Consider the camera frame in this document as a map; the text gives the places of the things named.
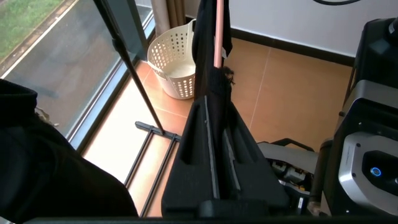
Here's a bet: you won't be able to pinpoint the black shorts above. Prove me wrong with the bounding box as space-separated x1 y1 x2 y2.
0 79 139 224

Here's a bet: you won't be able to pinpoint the window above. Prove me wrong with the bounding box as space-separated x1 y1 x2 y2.
0 0 156 151

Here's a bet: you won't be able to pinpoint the beige curtain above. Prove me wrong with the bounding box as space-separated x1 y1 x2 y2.
150 0 187 37

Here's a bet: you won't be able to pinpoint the black cable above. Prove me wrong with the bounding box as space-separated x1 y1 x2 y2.
312 0 363 6

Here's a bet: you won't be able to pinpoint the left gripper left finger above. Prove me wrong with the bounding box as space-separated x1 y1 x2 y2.
161 95 220 218

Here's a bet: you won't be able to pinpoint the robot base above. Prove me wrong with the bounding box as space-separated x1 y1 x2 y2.
257 17 398 218

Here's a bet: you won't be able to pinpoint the white laundry basket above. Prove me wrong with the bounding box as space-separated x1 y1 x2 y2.
147 19 197 101

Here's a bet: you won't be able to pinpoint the black clothes rack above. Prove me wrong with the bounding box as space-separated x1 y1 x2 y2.
93 0 182 218

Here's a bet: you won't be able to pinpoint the black garment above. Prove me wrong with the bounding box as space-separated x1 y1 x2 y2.
192 0 236 200

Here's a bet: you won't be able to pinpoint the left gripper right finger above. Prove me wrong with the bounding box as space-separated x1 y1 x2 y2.
222 101 290 218

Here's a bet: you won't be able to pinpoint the pink clothes hanger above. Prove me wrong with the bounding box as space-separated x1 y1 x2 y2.
213 0 225 69

